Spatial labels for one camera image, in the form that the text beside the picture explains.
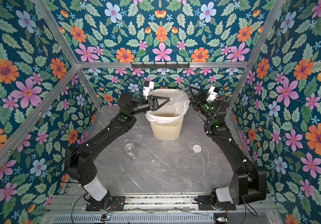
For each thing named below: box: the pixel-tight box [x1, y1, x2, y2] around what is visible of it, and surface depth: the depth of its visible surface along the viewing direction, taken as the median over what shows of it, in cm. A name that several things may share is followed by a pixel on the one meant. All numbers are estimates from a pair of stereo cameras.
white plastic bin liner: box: [144, 88, 191, 125], surface depth 78 cm
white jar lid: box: [192, 143, 203, 154], surface depth 95 cm
